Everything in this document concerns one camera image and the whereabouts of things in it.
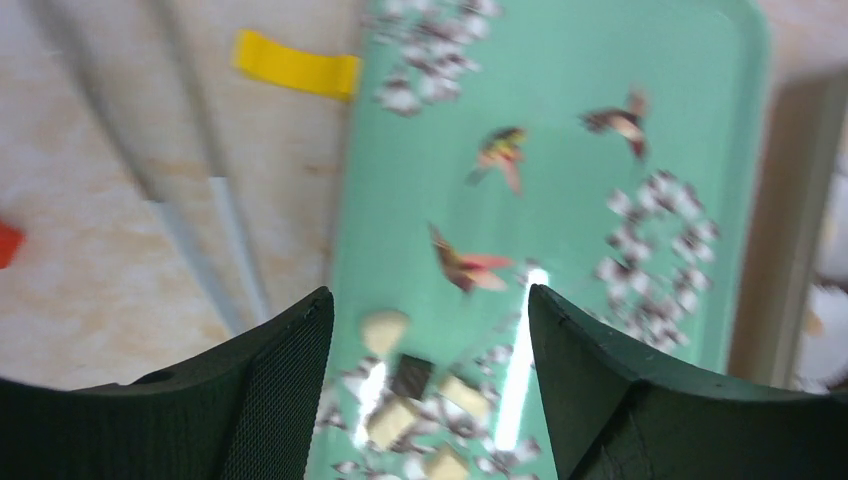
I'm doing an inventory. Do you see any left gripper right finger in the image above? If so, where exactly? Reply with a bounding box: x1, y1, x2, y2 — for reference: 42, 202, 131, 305
528, 285, 847, 479

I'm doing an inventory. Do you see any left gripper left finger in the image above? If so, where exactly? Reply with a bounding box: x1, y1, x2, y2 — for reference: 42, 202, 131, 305
1, 287, 334, 479

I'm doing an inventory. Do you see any rounded white chocolate on tray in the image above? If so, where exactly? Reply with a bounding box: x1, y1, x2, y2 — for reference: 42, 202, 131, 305
361, 310, 410, 357

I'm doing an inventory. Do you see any dark square chocolate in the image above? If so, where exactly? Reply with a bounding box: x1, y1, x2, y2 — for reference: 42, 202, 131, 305
390, 354, 434, 400

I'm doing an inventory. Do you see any brown chocolate box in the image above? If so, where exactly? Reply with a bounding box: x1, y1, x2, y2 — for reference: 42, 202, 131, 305
728, 67, 847, 388

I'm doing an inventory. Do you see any white paper cup near left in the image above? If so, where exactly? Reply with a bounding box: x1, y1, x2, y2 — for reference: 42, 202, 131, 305
794, 285, 847, 394

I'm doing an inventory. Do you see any green floral tray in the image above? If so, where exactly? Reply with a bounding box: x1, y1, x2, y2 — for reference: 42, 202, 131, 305
306, 1, 768, 479

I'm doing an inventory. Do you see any red small block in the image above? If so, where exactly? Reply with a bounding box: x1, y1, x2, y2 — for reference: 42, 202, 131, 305
0, 222, 26, 270

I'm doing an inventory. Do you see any yellow curved block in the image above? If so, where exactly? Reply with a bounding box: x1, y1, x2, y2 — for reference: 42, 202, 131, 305
231, 29, 361, 102

